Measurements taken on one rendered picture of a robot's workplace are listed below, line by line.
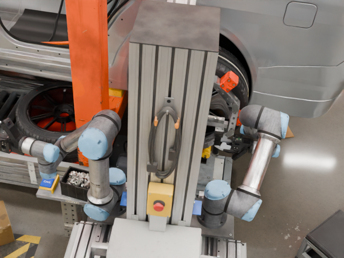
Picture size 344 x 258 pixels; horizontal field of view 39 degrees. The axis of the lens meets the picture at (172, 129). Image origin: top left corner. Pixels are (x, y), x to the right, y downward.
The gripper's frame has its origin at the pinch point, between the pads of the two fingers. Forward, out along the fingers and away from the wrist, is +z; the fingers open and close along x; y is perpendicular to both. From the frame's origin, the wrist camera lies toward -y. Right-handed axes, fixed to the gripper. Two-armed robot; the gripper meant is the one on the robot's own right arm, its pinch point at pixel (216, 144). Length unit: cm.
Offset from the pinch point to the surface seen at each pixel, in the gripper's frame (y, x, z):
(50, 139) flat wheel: -33, -15, 107
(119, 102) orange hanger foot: -15, -42, 67
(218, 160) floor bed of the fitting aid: -75, -61, -7
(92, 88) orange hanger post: 32, 6, 70
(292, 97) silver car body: 8, -46, -43
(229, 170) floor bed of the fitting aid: -75, -53, -16
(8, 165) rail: -52, -3, 134
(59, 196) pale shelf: -38, 26, 88
